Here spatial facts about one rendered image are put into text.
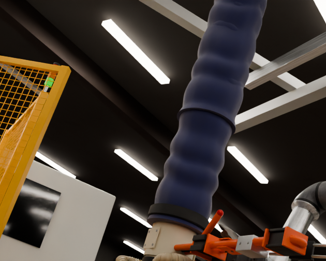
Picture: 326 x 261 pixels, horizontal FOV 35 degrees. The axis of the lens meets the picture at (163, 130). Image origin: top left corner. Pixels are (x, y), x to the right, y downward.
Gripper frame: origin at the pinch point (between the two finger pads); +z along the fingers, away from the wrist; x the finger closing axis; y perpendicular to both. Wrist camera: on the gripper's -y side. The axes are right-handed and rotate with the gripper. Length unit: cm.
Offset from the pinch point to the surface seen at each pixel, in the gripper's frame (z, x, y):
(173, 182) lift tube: 8.8, 22.1, 22.7
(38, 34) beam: 40, 265, 413
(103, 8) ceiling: -4, 290, 335
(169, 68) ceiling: -115, 290, 372
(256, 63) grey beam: -114, 215, 182
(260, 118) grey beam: -167, 203, 234
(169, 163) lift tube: 10.6, 29.2, 26.2
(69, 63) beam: -11, 263, 436
